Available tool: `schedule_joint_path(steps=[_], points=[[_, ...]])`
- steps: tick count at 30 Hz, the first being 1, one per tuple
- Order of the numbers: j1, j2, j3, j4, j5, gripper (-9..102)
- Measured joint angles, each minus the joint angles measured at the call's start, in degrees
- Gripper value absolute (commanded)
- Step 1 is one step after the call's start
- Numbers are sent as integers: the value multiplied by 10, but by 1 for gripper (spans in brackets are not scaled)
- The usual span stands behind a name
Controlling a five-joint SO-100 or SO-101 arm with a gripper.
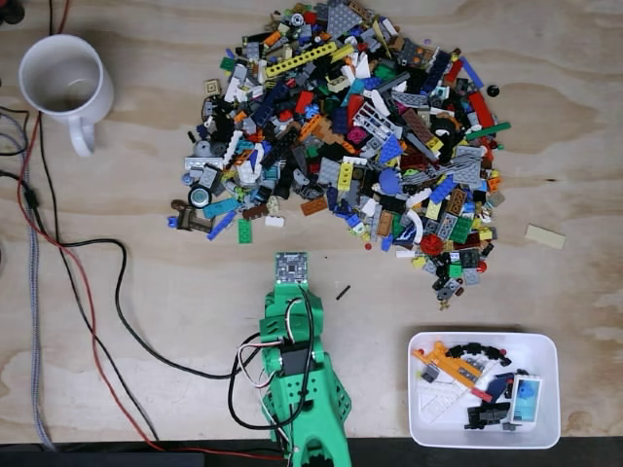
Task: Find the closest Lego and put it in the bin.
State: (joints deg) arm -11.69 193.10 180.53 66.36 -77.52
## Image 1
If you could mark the white lego brick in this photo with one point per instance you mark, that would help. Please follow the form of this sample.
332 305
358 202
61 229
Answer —
275 222

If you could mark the small black lego rod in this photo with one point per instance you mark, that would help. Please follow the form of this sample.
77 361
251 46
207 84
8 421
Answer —
343 292

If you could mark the brown lego brick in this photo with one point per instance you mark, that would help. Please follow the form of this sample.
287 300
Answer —
255 212

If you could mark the narrow blue lego plate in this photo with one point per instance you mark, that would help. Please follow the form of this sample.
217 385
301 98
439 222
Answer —
221 225

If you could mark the orange lego brick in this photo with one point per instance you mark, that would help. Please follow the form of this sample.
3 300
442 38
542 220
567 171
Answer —
313 206

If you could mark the teal lego plate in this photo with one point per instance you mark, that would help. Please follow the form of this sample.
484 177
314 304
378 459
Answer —
219 208

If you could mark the dark brown lego piece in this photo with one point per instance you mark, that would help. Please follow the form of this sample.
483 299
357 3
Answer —
194 221

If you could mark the orange lego plate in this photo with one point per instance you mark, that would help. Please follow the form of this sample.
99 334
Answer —
385 223

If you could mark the black lego wheel silver hub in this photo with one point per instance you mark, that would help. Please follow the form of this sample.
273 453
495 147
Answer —
200 196

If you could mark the small blue lego piece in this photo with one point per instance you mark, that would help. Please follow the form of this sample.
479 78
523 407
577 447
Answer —
172 222

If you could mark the grey studded lego plate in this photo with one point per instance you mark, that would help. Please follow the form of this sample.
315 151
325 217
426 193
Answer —
329 171

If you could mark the small grey lego brick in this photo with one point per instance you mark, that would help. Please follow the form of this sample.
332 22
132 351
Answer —
430 373

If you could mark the white curved lego arch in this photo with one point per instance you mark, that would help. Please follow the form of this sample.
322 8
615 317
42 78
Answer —
417 224

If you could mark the red lego gear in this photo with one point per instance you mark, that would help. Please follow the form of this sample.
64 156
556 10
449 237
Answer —
431 244

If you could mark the blue round lego dish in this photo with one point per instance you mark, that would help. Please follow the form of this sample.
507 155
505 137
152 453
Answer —
390 181

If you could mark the orange lego assembly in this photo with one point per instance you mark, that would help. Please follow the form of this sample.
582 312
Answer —
445 362

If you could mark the small green lego plate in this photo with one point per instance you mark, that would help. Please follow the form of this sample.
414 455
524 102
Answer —
455 270

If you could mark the white lego plate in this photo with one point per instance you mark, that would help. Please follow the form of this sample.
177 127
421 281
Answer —
438 404

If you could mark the yellow lego tile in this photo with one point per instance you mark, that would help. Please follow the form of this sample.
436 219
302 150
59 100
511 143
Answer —
433 209

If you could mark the magenta lego piece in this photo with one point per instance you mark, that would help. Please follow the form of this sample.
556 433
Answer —
358 136

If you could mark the grey square lego plate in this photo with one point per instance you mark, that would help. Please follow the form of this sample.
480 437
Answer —
471 276

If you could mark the blue lego wedge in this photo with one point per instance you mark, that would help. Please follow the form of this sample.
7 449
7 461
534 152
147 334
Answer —
392 151

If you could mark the dark green lego plate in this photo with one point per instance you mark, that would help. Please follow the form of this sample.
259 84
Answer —
461 230

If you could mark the red round lego stud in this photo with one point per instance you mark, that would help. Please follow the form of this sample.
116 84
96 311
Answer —
482 266

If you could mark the red lego slope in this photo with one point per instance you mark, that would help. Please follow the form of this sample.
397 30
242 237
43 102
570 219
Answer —
304 101

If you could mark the white lattice lego piece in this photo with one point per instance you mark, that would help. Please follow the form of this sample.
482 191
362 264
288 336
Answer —
372 119

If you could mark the reddish brown lego plate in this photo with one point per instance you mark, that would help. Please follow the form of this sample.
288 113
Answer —
417 125

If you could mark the dark blue lego piece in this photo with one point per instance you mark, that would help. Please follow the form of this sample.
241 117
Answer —
499 386

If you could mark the black lego assembly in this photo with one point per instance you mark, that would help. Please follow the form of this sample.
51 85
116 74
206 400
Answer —
487 416

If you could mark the tan square lego tile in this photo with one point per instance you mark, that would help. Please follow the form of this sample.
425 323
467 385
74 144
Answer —
212 87

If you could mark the white blue printed lego box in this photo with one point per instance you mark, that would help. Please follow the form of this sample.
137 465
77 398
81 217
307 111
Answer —
524 399

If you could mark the lime yellow lego plate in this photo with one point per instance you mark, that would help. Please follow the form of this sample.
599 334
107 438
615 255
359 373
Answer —
343 52

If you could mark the tan lego plate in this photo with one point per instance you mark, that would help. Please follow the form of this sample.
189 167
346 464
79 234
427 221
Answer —
545 237

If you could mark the long green lego plate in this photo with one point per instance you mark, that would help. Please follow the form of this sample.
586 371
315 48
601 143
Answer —
489 131

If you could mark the long red lego brick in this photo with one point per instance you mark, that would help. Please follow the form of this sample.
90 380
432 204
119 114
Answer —
482 109

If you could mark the white plastic bin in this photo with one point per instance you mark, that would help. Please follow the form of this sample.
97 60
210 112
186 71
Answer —
545 433

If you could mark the black round lego piece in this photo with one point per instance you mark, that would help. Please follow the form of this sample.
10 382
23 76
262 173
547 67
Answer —
493 91

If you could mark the yellow technic brick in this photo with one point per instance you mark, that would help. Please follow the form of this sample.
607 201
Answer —
345 176

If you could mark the light grey long plate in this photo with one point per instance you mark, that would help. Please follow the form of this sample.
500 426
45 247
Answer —
202 162

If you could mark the yellow technic beam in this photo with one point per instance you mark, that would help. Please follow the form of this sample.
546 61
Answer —
302 59

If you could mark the large grey wedge plate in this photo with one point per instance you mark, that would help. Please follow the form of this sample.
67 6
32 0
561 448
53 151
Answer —
343 17

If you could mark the white ceramic mug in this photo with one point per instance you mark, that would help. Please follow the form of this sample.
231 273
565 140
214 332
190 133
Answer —
63 73

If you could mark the black object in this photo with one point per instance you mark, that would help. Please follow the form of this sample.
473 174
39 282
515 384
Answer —
10 10

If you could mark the camera circuit board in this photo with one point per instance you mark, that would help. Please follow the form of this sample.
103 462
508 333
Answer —
292 267

